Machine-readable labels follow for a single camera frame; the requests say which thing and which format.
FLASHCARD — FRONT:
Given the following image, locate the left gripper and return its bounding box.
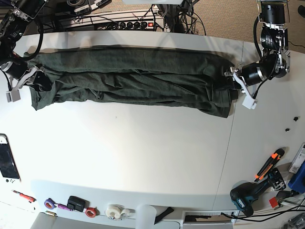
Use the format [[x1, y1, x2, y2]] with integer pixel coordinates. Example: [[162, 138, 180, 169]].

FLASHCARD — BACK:
[[224, 67, 245, 91]]

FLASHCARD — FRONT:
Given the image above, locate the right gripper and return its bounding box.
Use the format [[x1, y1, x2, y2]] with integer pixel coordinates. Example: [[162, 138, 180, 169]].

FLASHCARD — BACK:
[[25, 66, 51, 92]]

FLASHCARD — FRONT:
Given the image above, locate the dark green t-shirt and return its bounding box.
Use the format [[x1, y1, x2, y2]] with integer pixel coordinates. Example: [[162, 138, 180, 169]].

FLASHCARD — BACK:
[[30, 47, 238, 118]]

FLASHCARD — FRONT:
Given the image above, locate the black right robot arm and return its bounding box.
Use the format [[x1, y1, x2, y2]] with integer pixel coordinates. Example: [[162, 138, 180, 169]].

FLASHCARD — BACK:
[[0, 0, 52, 92]]

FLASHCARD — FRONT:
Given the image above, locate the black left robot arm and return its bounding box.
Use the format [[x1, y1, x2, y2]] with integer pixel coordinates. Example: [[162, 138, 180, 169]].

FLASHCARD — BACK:
[[225, 0, 290, 90]]

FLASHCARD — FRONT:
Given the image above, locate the orange black utility knife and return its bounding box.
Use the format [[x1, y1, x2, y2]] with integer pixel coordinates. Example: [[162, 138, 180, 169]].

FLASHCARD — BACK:
[[254, 148, 285, 182]]

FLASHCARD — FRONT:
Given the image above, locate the white handheld game console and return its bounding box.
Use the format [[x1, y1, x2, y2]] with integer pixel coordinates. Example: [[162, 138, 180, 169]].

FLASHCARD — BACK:
[[0, 134, 20, 184]]

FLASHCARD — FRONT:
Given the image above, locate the black power strip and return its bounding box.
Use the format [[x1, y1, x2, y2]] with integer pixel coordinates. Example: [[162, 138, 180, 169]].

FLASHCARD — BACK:
[[101, 21, 155, 31]]

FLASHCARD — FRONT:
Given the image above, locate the teal black power drill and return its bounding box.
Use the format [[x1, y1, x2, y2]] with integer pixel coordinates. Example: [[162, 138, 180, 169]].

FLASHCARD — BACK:
[[230, 168, 286, 217]]

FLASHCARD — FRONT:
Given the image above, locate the blue box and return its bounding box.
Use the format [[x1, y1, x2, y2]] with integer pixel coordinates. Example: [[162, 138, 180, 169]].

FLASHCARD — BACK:
[[288, 162, 305, 193]]

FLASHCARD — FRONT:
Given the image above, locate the red screwdriver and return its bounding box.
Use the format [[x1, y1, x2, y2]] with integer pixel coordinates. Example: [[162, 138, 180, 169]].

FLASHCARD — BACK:
[[12, 190, 36, 203]]

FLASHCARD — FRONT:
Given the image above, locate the purple tape roll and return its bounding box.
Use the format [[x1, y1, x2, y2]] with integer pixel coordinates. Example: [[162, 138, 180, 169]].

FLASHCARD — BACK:
[[44, 198, 56, 209]]

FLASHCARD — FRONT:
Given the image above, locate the purple marker pen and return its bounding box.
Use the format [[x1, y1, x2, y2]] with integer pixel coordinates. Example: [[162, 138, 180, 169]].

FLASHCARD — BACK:
[[55, 204, 72, 211]]

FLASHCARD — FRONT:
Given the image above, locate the brass bullet-shaped piece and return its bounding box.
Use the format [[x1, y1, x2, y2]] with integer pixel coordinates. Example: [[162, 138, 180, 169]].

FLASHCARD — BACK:
[[45, 211, 57, 216]]

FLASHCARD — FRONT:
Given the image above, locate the red tape roll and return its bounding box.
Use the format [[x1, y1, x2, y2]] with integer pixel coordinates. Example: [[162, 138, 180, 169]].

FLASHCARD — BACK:
[[85, 208, 98, 218]]

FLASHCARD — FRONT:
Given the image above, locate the white tape roll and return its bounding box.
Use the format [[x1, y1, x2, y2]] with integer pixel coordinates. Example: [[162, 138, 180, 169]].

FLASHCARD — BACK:
[[105, 205, 123, 219]]

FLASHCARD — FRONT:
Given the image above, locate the translucent plastic cup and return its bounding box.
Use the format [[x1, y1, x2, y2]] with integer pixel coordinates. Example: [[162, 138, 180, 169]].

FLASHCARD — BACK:
[[135, 205, 157, 229]]

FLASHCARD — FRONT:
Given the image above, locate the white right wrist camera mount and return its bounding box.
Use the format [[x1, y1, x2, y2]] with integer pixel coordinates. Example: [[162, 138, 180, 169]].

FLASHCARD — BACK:
[[6, 66, 39, 103]]

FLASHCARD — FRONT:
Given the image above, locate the black action camera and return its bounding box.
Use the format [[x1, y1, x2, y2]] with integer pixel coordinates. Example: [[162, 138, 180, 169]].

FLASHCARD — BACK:
[[67, 196, 86, 212]]

